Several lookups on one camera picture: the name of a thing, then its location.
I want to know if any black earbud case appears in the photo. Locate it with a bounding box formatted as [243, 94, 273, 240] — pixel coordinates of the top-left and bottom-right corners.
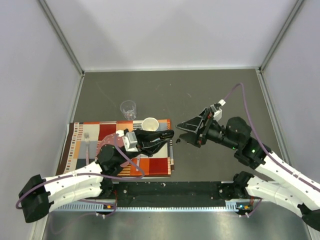
[159, 129, 175, 139]

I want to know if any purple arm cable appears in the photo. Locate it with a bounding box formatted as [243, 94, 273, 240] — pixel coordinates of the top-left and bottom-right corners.
[223, 82, 320, 218]
[16, 132, 146, 221]

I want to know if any aluminium frame post right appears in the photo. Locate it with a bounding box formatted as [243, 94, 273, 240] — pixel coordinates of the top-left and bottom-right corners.
[258, 0, 306, 74]

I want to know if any orange patterned placemat cloth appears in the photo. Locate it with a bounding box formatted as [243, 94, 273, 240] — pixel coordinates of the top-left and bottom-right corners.
[56, 119, 175, 178]

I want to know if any knife with orange handle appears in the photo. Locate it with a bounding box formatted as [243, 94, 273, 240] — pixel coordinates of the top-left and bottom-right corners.
[136, 155, 141, 172]

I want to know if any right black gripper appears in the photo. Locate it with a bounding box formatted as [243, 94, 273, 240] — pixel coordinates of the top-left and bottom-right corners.
[176, 107, 239, 150]

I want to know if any white blue mug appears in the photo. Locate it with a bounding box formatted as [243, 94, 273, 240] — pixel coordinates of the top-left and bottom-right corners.
[141, 117, 160, 132]

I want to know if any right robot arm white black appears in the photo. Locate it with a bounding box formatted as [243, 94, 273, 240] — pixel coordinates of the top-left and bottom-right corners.
[176, 108, 320, 231]

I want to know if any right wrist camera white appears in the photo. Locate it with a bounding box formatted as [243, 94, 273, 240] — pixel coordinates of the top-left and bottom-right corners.
[210, 99, 226, 122]

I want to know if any aluminium frame post left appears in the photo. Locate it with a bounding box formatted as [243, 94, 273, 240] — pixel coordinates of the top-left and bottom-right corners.
[36, 0, 85, 76]

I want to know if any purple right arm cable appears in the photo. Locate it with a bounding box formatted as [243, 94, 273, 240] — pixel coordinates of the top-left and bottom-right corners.
[223, 82, 320, 218]

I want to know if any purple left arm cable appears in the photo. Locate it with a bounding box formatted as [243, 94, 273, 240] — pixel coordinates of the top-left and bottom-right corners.
[16, 132, 146, 221]

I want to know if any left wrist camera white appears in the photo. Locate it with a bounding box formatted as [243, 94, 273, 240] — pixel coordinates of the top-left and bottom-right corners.
[115, 129, 138, 152]

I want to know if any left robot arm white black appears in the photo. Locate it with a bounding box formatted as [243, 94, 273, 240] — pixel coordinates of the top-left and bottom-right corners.
[15, 129, 175, 223]

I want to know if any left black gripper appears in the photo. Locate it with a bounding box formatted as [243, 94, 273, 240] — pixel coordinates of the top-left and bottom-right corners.
[117, 129, 171, 165]

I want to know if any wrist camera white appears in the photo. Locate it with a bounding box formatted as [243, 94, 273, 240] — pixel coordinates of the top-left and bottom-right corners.
[210, 99, 226, 122]
[115, 129, 138, 152]

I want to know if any silver fork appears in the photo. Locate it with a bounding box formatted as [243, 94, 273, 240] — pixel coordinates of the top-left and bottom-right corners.
[84, 132, 90, 162]

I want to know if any white comb cable duct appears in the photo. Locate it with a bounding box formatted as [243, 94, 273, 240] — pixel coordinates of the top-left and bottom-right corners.
[54, 201, 254, 213]

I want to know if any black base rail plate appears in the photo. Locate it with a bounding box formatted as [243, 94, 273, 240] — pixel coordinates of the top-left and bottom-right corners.
[114, 181, 239, 208]

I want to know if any aluminium frame post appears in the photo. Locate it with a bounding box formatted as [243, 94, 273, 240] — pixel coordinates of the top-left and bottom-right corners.
[258, 0, 306, 74]
[36, 0, 85, 76]

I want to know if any pink polka dot plate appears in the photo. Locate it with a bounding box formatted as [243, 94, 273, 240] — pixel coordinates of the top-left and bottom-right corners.
[96, 134, 138, 169]

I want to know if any clear plastic cup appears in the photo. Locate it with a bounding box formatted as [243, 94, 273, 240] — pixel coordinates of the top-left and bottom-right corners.
[120, 100, 137, 121]

